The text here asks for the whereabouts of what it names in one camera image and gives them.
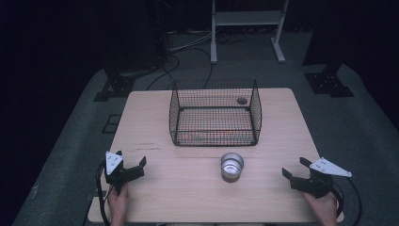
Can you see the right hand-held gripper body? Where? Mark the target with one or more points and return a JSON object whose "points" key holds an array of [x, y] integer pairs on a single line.
{"points": [[323, 183]]}

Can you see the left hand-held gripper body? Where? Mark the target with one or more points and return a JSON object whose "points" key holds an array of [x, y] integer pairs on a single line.
{"points": [[113, 163]]}

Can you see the person's right hand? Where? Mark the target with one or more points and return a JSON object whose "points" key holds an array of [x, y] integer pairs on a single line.
{"points": [[323, 208]]}

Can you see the person's left hand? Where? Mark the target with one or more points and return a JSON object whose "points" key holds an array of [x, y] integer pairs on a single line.
{"points": [[118, 204]]}

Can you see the black stand base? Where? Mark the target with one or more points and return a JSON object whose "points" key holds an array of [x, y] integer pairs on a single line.
{"points": [[327, 83], [117, 86]]}

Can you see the silver metal cup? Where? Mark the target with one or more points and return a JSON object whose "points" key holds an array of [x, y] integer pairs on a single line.
{"points": [[232, 168]]}

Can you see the small dark round object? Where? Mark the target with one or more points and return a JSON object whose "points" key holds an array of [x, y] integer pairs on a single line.
{"points": [[242, 100]]}

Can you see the white metal stand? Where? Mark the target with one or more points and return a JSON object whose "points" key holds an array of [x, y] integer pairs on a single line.
{"points": [[247, 18]]}

